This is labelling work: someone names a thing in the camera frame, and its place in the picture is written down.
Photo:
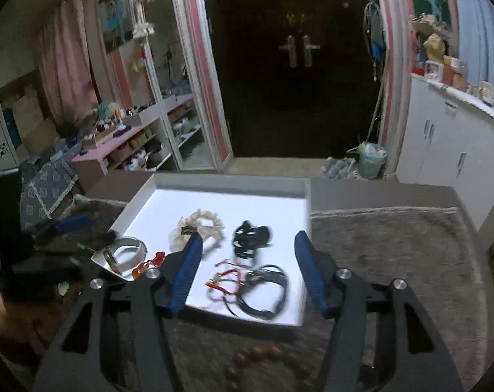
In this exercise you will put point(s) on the white shallow tray box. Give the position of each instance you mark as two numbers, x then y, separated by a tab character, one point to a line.
247	208

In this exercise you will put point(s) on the grey slippers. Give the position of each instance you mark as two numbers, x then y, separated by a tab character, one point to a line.
336	167

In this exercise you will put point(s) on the red knot amber pendant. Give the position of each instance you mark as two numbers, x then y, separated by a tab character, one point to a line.
148	267

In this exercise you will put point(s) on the black bangles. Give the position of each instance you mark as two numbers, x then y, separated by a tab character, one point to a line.
267	294

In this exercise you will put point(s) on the white bow ornament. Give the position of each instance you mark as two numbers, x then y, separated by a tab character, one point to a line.
142	28

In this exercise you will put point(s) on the green trash bin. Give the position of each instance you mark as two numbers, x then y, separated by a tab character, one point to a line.
371	159

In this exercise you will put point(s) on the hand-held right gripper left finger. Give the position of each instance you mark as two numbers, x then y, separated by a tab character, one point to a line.
185	273

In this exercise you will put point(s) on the tan plush toy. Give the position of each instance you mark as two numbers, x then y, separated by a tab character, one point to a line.
435	47

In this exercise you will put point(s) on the wooden tray of bottles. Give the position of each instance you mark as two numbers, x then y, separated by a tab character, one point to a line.
101	137

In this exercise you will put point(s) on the white small box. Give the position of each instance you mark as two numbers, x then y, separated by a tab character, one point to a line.
432	69

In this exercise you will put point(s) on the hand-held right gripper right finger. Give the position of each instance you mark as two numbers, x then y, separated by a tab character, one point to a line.
312	269

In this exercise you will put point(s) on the dark double door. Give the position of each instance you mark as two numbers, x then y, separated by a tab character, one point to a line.
296	61

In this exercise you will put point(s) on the cream white scrunchie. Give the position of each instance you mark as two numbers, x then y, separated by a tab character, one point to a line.
200	224

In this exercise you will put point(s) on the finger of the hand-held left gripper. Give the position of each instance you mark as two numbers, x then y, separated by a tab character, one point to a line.
71	223
79	243

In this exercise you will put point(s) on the cardboard boxes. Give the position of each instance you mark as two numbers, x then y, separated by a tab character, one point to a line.
26	114

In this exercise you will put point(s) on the blue patterned sofa cloth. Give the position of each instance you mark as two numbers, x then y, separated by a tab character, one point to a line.
46	188

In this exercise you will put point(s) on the wall poster blue figure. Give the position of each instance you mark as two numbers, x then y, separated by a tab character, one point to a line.
116	20

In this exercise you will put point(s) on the grey shaggy rug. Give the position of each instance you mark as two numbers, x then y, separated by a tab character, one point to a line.
394	277

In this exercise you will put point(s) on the blue curtain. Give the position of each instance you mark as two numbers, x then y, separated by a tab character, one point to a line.
484	28

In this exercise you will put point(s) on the person's left hand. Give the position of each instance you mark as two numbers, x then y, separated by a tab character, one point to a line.
14	318

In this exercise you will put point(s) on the white framed standing mirror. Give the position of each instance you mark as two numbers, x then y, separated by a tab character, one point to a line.
177	81

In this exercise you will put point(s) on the green plush toy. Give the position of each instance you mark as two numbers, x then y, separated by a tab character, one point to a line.
106	110

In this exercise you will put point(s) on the pink curtain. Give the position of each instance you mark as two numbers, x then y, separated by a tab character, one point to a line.
63	61

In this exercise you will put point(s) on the pink shelf unit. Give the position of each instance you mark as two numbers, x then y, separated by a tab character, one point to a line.
124	151

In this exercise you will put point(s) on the round watch white band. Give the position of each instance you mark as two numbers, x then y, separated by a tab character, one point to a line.
122	255

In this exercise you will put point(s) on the white cabinet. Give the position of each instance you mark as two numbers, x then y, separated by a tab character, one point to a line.
447	143

